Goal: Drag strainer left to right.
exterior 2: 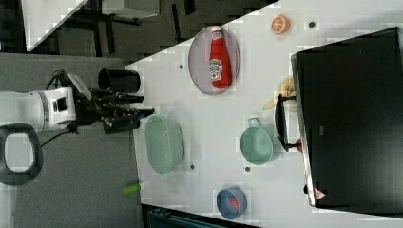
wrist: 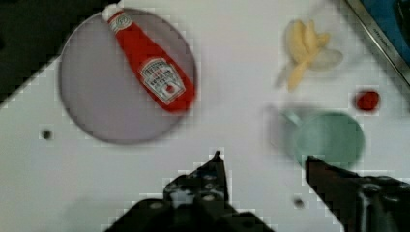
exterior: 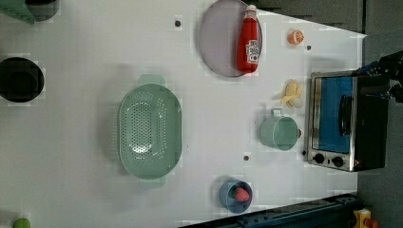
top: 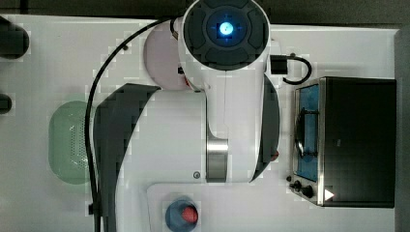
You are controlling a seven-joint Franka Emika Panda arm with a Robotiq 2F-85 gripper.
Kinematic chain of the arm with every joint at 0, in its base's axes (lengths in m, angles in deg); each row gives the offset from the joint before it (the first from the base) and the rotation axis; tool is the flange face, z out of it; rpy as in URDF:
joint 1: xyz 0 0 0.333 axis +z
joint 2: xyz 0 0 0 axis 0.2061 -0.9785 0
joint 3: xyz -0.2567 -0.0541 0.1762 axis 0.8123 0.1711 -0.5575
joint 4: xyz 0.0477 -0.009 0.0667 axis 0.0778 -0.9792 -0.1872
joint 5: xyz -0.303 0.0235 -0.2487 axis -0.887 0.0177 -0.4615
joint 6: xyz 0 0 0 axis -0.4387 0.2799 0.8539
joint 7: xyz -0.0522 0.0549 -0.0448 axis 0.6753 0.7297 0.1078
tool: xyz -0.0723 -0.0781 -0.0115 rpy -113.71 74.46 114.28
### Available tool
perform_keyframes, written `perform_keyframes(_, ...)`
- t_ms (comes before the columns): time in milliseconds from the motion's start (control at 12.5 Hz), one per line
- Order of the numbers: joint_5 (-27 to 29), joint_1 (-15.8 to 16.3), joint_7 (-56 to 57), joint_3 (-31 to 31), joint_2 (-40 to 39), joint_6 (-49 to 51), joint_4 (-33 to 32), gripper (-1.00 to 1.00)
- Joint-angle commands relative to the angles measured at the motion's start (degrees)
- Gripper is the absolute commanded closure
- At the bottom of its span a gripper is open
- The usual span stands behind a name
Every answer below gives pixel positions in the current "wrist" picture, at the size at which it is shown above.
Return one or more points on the green cup with handle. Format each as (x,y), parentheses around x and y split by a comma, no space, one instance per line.
(332,136)

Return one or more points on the grey round plate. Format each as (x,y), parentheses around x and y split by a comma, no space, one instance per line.
(100,92)

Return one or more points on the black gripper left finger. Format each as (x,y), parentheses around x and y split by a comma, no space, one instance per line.
(195,202)

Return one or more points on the peeled yellow banana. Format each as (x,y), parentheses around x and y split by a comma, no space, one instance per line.
(308,51)

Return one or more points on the small red strawberry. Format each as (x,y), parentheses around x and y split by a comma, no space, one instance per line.
(367,100)

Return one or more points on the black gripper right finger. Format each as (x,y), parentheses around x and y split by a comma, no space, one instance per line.
(360,203)

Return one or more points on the red ketchup bottle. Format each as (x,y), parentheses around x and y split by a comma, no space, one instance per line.
(159,74)

